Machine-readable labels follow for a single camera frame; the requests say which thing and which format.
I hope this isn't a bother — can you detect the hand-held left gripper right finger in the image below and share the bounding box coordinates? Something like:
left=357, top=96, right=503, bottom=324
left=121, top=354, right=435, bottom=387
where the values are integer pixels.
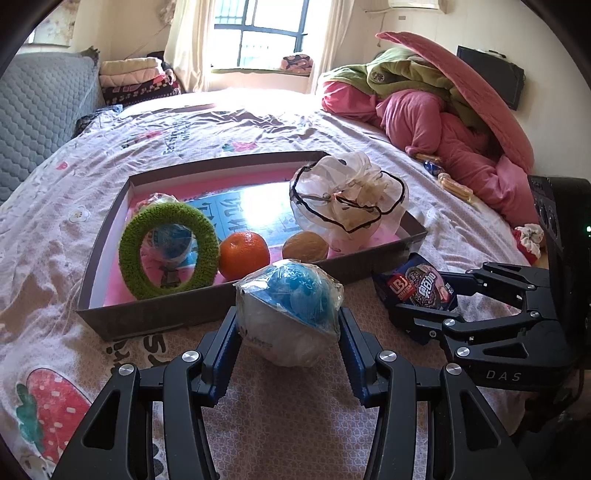
left=337, top=307, right=522, bottom=480

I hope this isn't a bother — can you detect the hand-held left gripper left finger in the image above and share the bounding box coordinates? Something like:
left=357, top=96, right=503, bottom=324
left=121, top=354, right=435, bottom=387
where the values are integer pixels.
left=51, top=307, right=241, bottom=480

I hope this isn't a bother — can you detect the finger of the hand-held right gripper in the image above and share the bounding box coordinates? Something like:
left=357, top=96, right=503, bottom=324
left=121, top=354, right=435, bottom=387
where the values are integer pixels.
left=388, top=302, right=542, bottom=345
left=438, top=262, right=553, bottom=315

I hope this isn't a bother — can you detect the blue snack packet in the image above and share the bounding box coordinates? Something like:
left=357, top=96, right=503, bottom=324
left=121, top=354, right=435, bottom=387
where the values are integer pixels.
left=373, top=253, right=459, bottom=311

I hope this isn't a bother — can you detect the grey cardboard box tray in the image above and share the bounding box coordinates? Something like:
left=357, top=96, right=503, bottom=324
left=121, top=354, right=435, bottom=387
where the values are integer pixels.
left=76, top=151, right=428, bottom=341

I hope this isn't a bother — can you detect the blue white toy egg capsule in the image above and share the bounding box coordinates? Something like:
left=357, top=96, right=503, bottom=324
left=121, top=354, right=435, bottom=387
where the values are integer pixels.
left=235, top=259, right=345, bottom=368
left=139, top=193, right=200, bottom=288

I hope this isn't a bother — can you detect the orange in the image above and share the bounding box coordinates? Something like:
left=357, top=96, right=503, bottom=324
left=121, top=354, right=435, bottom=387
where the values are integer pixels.
left=218, top=232, right=270, bottom=281

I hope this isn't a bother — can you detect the walnut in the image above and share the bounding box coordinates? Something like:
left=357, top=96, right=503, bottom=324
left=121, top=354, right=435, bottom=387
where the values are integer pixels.
left=281, top=232, right=330, bottom=264

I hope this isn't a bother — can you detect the green fuzzy ring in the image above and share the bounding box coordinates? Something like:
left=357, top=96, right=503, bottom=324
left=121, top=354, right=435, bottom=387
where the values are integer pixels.
left=119, top=200, right=221, bottom=301

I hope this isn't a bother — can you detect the white organza drawstring bag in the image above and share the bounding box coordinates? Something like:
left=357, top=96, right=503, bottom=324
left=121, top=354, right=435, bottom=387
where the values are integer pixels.
left=289, top=154, right=411, bottom=253

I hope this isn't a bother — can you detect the white cherry print scrunchie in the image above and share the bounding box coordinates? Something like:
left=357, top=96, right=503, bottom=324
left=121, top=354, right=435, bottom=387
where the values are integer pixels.
left=515, top=224, right=547, bottom=264

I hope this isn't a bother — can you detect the yellow biscuit packet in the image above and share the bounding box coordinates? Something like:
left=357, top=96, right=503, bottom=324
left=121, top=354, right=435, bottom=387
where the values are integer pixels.
left=436, top=173, right=474, bottom=203

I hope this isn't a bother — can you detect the small blue wrapper packet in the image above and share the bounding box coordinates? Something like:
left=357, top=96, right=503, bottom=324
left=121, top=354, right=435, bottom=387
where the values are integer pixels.
left=413, top=152, right=445, bottom=176

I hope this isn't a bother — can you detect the pink quilt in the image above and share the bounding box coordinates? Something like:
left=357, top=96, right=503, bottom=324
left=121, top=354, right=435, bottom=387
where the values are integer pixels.
left=321, top=80, right=542, bottom=228

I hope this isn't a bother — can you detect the pink quilted mat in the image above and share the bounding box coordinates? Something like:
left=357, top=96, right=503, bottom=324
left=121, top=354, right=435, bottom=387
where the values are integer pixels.
left=375, top=31, right=534, bottom=176

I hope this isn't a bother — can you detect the black television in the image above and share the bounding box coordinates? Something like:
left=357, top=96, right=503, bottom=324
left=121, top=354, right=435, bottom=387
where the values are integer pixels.
left=456, top=45, right=526, bottom=111

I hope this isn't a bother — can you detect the green blanket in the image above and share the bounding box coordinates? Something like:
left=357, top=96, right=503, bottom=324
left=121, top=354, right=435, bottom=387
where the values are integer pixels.
left=323, top=50, right=485, bottom=131

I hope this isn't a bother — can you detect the dark patterned folded blanket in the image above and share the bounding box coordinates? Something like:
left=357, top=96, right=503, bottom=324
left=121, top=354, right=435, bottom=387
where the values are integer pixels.
left=102, top=74, right=182, bottom=107

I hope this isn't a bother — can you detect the green windowsill mat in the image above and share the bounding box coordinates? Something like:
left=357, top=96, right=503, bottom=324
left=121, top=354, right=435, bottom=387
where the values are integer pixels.
left=211, top=67, right=312, bottom=77

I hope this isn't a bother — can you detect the white air conditioner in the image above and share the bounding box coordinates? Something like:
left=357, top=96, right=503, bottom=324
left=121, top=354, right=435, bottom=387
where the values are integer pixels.
left=387, top=0, right=439, bottom=11

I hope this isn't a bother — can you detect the patterned windowsill cushion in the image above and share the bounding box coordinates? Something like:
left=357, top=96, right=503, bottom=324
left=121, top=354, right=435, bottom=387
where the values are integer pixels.
left=281, top=55, right=314, bottom=74

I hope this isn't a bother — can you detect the cream curtain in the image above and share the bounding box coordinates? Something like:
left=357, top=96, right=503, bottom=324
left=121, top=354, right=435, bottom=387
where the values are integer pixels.
left=164, top=0, right=223, bottom=93
left=307, top=0, right=370, bottom=96

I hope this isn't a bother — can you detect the folded blankets stack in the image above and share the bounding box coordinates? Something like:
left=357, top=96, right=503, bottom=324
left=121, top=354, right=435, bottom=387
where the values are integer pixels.
left=99, top=58, right=163, bottom=88

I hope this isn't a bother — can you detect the grey quilted headboard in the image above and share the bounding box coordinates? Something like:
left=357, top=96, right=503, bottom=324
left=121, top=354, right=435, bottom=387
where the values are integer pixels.
left=0, top=50, right=105, bottom=205

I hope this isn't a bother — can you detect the dark framed window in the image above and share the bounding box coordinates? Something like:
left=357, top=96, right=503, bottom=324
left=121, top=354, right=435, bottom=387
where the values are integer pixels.
left=210, top=0, right=342, bottom=75

